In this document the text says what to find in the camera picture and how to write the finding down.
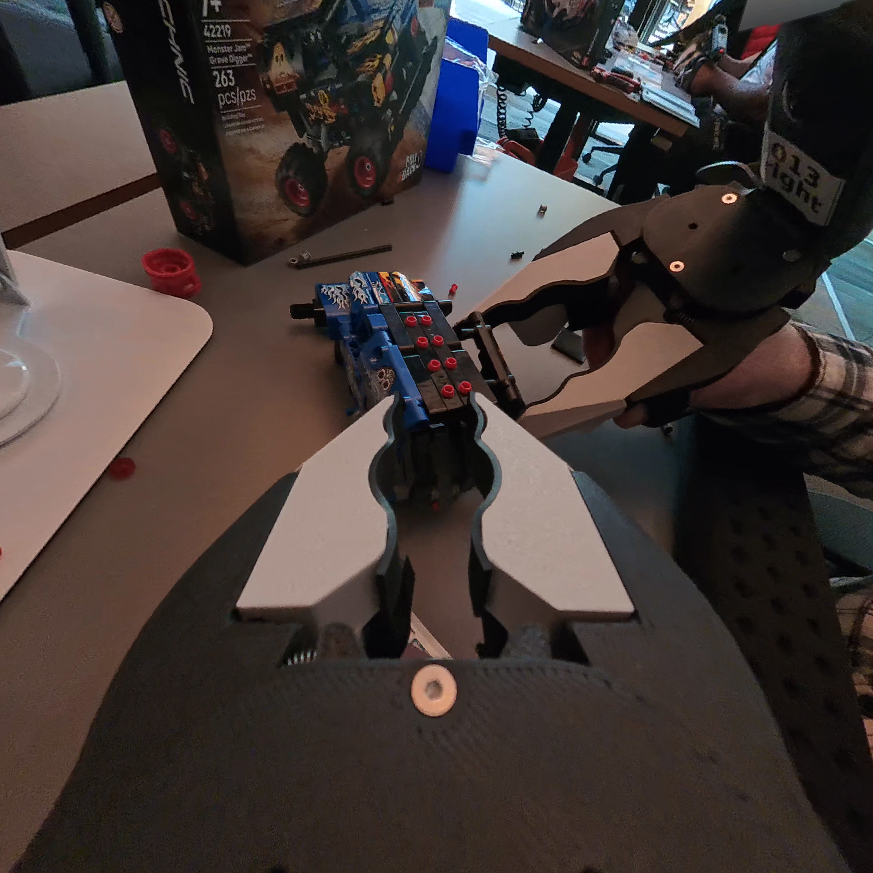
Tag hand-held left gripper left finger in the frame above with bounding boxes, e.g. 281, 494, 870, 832
234, 396, 416, 656

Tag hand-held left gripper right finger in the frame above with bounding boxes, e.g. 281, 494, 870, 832
470, 393, 635, 656

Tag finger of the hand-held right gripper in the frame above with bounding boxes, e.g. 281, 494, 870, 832
464, 233, 621, 342
478, 321, 696, 437

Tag blue black brick truck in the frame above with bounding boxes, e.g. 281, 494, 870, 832
289, 270, 525, 512

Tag another person's forearm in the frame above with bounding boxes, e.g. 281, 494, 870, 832
675, 21, 785, 131

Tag grey desk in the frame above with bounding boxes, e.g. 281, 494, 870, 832
0, 82, 709, 873

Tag person's right hand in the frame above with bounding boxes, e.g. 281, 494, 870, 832
614, 325, 818, 428

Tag scattered small brick pieces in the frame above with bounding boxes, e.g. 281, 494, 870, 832
443, 203, 549, 295

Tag wooden background table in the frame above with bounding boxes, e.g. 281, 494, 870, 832
484, 14, 709, 137

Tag blue storage bin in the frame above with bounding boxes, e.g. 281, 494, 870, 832
422, 17, 491, 174

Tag black axle rod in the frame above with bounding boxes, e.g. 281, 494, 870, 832
286, 243, 393, 268

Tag dark perforated panel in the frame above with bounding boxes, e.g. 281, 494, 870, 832
669, 451, 873, 873

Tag black picture box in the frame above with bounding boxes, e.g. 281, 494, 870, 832
518, 0, 615, 62

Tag white book stand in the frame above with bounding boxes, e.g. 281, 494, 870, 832
0, 252, 215, 601

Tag large red wheel hub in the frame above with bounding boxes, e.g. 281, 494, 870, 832
142, 248, 202, 298

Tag monster truck set box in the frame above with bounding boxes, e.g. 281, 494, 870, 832
102, 0, 451, 267

